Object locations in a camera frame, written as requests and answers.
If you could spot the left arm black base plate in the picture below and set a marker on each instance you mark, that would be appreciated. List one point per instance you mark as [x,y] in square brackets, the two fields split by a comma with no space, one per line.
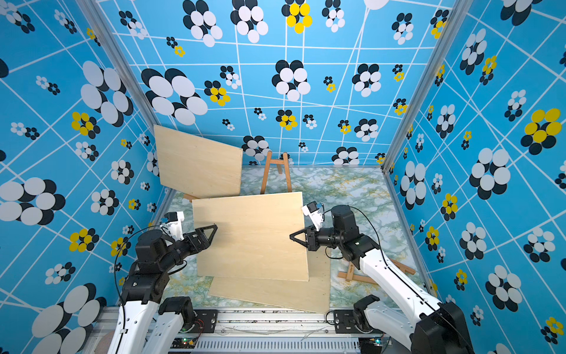
[205,321]

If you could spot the aluminium front rail frame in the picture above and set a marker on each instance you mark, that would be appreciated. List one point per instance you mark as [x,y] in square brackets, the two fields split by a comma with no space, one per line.
[279,330]

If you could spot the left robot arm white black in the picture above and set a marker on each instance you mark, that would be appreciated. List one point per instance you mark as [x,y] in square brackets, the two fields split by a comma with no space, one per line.
[147,322]

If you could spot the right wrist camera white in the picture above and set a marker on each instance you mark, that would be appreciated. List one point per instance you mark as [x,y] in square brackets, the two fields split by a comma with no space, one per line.
[315,212]

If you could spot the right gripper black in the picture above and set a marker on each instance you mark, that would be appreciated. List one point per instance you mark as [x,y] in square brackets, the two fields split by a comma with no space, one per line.
[312,240]

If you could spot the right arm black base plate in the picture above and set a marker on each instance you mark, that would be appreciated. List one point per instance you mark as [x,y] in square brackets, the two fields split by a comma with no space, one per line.
[344,322]

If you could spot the plywood board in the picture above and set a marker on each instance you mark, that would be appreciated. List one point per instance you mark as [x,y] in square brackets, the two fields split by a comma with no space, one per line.
[310,296]
[253,237]
[196,166]

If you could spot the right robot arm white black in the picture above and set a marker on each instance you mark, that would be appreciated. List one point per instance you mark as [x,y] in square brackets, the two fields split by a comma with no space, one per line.
[422,323]

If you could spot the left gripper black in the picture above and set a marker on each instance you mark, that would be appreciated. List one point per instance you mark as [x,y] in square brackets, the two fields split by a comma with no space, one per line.
[204,242]

